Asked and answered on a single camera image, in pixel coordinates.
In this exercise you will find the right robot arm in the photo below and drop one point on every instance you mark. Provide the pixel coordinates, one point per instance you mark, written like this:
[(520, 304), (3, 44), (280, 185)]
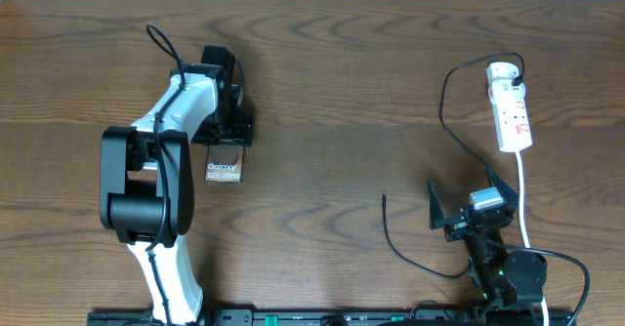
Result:
[(512, 280)]

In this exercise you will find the bronze Galaxy smartphone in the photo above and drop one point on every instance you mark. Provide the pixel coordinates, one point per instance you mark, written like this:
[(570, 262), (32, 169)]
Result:
[(224, 164)]

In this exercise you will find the white power strip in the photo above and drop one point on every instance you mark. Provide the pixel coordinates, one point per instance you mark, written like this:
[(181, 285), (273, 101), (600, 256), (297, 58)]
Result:
[(510, 115)]

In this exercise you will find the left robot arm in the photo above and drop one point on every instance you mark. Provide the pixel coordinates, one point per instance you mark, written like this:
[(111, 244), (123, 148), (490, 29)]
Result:
[(146, 184)]

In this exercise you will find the white USB charger adapter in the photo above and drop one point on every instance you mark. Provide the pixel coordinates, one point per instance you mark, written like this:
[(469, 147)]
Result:
[(502, 70)]

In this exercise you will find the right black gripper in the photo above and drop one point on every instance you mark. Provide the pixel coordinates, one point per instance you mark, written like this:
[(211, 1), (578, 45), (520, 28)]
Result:
[(455, 230)]

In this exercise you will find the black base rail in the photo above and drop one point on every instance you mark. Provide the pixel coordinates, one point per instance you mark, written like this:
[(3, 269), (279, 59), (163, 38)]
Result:
[(247, 317)]

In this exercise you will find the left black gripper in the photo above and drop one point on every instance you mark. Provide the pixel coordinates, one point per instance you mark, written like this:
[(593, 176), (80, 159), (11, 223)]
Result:
[(243, 135)]

